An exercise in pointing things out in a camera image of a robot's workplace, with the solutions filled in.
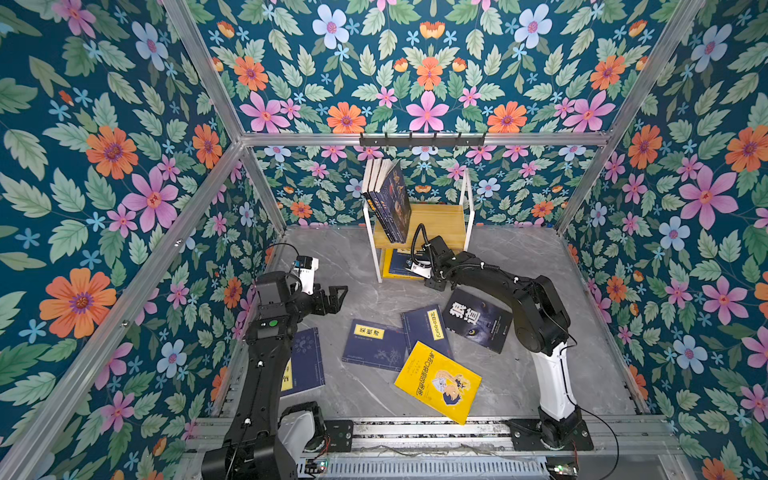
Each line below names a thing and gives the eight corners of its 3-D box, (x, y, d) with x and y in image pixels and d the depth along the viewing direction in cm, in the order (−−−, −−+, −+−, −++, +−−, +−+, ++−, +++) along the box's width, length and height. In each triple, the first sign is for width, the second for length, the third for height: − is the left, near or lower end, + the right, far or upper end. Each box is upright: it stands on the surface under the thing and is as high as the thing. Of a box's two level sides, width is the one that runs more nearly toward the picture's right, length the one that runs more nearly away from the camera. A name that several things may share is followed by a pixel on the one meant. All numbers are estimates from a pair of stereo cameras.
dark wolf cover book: (435, 324, 95) (436, 321, 93) (453, 289, 104) (454, 286, 102) (499, 355, 89) (501, 352, 87) (513, 315, 97) (514, 311, 96)
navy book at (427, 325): (411, 363, 88) (411, 357, 84) (402, 317, 97) (401, 310, 94) (452, 355, 89) (453, 349, 86) (438, 310, 99) (440, 304, 95)
